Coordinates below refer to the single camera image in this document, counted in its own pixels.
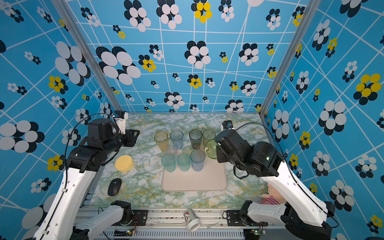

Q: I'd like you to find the green clear glass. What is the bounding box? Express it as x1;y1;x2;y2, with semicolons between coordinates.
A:
205;140;218;160

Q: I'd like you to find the light blue short glass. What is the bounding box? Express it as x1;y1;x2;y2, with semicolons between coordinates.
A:
190;150;206;172

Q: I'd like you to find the light green textured glass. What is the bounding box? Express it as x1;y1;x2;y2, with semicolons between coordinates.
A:
182;146;194;155

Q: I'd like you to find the clear textured glass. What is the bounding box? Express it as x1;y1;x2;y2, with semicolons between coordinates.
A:
166;145;177;155

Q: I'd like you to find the teal textured glass front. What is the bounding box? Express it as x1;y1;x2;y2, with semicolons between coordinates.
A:
161;154;176;173

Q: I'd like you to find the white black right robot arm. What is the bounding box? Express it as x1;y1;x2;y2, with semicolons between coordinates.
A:
215;129;335;240

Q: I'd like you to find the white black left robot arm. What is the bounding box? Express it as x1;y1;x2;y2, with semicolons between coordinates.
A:
32;111;140;240

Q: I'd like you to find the pink rectangular tray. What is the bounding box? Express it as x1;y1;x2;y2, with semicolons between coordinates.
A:
162;151;227;192

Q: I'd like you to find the tall olive yellow glass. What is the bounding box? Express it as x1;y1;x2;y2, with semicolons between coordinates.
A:
203;129;216;147

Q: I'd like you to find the yellow round sponge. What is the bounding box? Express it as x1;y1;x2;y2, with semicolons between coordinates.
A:
115;155;134;173

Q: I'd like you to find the tall grey glass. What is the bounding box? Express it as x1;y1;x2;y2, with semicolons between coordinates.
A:
189;129;203;150

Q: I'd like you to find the black computer mouse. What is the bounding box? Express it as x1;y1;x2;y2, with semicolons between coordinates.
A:
108;178;122;197

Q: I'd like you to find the tall blue glass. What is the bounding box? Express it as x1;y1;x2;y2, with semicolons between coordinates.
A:
170;130;184;150

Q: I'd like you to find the pink plush doll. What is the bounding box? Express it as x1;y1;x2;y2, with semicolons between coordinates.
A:
262;184;287;205

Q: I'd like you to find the green circuit board right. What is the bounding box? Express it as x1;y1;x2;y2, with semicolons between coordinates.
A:
244;229;262;240

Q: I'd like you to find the green circuit board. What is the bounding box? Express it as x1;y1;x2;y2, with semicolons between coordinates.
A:
114;230;133;237
244;229;262;240

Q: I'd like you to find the green circuit board left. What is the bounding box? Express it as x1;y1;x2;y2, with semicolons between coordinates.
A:
114;230;133;237

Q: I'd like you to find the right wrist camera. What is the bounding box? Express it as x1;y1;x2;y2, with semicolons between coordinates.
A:
221;120;234;131

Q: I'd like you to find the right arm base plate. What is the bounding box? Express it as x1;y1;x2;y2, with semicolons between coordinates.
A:
223;210;269;228

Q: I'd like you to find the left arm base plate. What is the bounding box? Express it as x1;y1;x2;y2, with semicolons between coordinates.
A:
113;210;148;227

